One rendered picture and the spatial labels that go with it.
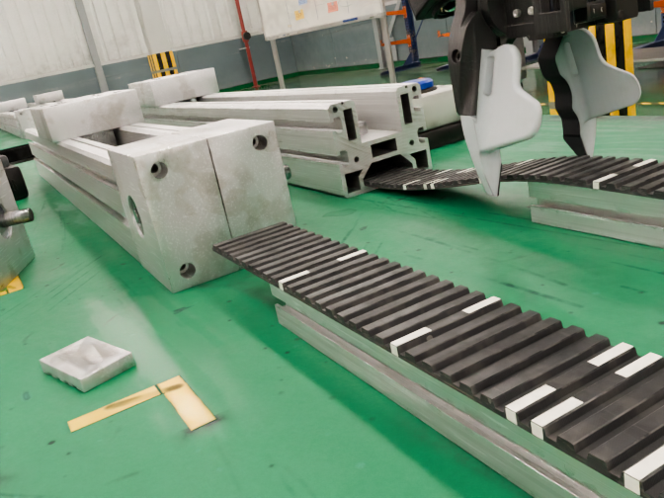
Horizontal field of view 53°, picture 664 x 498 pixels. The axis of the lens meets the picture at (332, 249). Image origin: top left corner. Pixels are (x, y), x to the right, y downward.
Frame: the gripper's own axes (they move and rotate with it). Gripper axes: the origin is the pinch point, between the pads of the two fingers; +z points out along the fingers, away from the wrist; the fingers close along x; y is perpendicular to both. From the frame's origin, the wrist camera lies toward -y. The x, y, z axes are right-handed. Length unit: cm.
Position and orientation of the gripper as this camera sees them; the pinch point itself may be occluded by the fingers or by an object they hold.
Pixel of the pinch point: (532, 162)
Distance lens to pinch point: 47.8
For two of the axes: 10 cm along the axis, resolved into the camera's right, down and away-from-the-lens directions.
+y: 4.8, 1.8, -8.6
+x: 8.6, -3.1, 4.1
